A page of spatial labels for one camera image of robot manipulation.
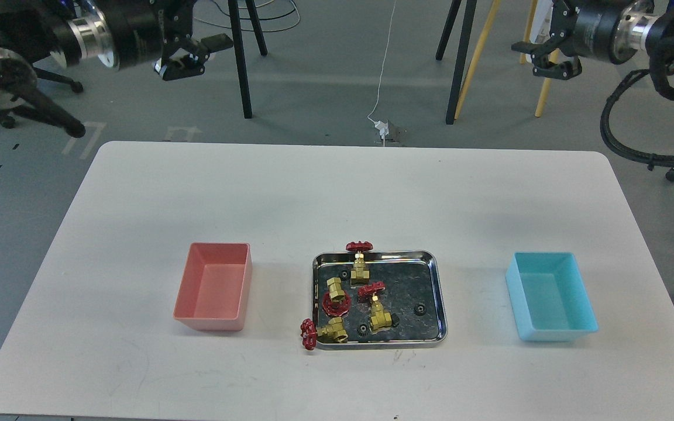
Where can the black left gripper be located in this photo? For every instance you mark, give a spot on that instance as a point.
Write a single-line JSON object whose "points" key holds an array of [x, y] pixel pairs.
{"points": [[144, 31]]}

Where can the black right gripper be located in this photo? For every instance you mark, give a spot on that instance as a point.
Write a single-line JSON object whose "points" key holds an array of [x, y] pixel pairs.
{"points": [[590, 29]]}

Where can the brass valve wheel up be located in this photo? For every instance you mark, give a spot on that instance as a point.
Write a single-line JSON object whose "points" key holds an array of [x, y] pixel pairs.
{"points": [[335, 302]]}

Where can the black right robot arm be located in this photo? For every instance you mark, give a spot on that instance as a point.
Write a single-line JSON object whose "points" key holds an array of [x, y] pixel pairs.
{"points": [[644, 30]]}

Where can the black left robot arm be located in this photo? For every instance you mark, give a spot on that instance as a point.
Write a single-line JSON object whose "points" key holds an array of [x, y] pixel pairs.
{"points": [[34, 30]]}

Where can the pink plastic box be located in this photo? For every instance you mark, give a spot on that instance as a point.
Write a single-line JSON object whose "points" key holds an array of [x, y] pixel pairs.
{"points": [[214, 289]]}

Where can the blue plastic box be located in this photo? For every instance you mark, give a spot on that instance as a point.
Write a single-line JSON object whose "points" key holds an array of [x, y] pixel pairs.
{"points": [[549, 299]]}

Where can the brass valve at tray top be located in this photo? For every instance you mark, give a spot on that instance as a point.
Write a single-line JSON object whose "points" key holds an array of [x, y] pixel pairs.
{"points": [[359, 274]]}

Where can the small black gear right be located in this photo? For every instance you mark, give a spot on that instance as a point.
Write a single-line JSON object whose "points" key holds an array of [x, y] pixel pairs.
{"points": [[420, 309]]}

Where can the brass valve at tray corner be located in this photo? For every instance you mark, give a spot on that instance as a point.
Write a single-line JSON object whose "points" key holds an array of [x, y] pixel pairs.
{"points": [[334, 330]]}

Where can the brass valve in tray centre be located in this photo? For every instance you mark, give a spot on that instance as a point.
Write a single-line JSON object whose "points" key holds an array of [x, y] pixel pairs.
{"points": [[380, 318]]}

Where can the small black gear bottom centre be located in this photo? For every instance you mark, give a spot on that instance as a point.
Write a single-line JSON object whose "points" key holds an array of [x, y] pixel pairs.
{"points": [[363, 329]]}

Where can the black tripod legs left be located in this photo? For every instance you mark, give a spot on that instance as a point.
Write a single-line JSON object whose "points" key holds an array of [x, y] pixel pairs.
{"points": [[238, 47]]}

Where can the black tripod legs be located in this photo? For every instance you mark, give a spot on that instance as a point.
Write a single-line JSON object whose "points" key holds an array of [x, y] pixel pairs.
{"points": [[463, 45], [238, 47]]}

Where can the black tripod legs right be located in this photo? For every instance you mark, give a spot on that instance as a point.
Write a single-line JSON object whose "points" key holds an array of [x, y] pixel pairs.
{"points": [[463, 45]]}

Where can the white floor plug socket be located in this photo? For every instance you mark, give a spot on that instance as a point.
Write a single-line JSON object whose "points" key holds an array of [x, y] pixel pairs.
{"points": [[389, 135]]}

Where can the black office chair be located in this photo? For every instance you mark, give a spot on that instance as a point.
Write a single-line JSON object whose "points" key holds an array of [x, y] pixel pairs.
{"points": [[21, 84]]}

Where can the shiny metal tray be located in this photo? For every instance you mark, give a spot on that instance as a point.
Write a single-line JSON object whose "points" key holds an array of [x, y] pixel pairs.
{"points": [[411, 277]]}

